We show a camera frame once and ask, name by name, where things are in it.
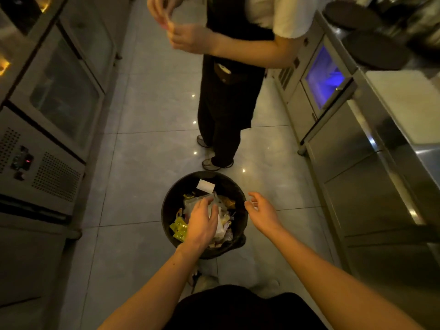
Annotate brown pouch in apron pocket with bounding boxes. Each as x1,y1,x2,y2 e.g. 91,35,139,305
213,62,241,85

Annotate blue-lit glass door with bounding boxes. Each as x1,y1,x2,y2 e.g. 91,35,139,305
301,37,355,118

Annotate steel glass-door cabinet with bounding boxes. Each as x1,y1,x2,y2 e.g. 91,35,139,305
0,0,135,217

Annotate person's right hand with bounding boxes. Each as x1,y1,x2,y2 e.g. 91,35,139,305
244,192,284,238

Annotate person's grey shoe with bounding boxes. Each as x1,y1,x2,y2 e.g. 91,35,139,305
250,278,281,297
191,274,221,295

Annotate steel counter cabinet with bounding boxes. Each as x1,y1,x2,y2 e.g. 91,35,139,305
273,10,440,330

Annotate white cutting board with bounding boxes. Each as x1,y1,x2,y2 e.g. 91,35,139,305
365,70,440,145

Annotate pile of mixed trash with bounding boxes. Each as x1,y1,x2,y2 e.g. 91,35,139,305
169,190,238,249

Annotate person's right forearm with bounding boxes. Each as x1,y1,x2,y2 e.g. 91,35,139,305
266,225,425,330

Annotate person's left forearm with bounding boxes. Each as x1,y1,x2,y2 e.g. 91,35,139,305
97,243,207,330

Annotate person's left hand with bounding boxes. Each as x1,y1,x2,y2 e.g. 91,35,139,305
178,197,219,254

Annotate person's black clothing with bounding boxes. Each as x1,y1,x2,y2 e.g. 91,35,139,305
163,285,329,330

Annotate cabinet control panel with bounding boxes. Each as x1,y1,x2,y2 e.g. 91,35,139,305
10,146,35,182

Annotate clear plastic wrapper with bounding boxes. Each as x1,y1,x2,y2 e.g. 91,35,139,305
183,193,220,220

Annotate white paper slip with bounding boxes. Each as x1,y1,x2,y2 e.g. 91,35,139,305
196,179,216,194

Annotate black round tray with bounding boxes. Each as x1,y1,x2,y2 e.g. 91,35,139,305
342,31,411,71
323,0,384,32

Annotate yellow crumpled wrapper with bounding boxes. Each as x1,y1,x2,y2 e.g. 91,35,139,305
169,217,188,243

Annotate black round trash bin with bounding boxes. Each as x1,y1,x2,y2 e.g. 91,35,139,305
161,170,249,260

